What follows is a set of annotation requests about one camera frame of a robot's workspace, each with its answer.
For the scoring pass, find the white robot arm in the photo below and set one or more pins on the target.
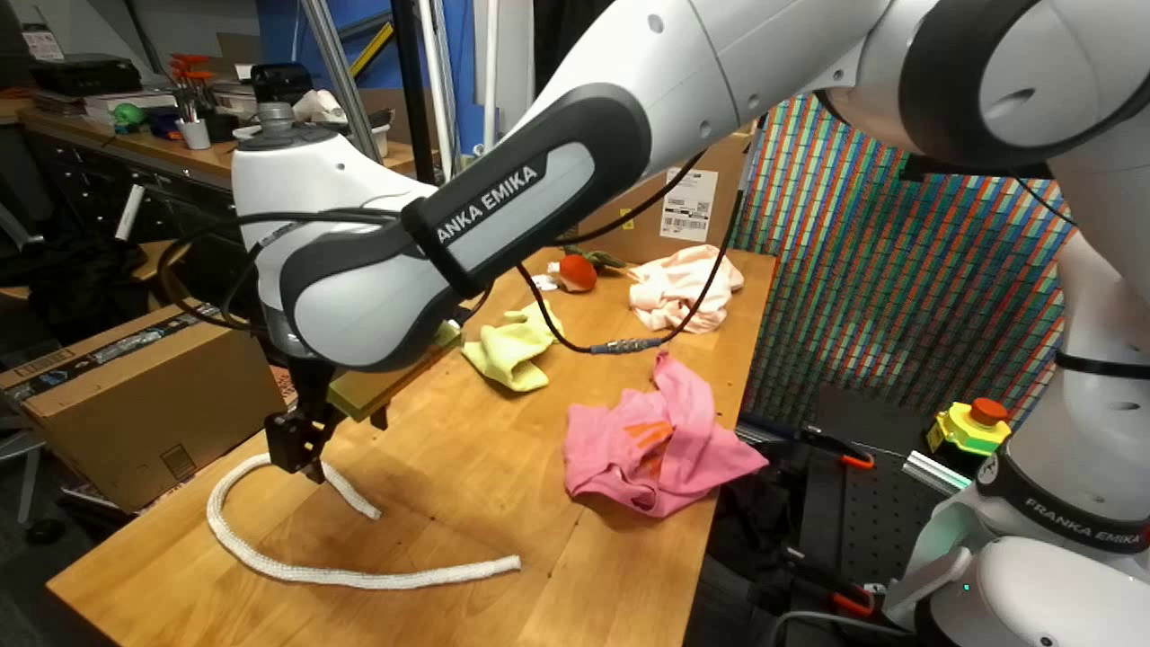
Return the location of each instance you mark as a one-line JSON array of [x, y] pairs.
[[1050, 546]]

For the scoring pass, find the magenta pink shirt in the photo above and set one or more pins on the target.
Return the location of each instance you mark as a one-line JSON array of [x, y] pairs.
[[656, 450]]

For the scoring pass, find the black camera stand pole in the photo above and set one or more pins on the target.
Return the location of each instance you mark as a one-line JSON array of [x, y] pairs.
[[413, 87]]

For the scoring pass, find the yellow-green towel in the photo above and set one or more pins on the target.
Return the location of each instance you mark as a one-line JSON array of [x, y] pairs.
[[506, 355]]

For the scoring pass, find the yellow-topped black gripper body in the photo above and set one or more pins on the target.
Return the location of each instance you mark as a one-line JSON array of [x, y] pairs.
[[326, 396]]

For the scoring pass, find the orange red cloth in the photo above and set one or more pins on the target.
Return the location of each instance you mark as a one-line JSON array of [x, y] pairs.
[[576, 275]]

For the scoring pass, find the cardboard box on table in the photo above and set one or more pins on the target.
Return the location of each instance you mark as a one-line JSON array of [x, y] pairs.
[[669, 210]]

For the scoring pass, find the light pink cloth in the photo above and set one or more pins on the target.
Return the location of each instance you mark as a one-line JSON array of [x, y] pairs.
[[684, 291]]

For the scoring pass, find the wooden workbench with drawers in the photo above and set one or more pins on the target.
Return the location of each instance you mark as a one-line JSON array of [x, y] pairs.
[[127, 189]]

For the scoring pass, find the cardboard box on floor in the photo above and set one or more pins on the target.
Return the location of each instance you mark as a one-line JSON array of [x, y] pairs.
[[146, 406]]

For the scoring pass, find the red emergency stop button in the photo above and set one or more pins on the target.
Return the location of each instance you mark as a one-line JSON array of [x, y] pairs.
[[974, 430]]

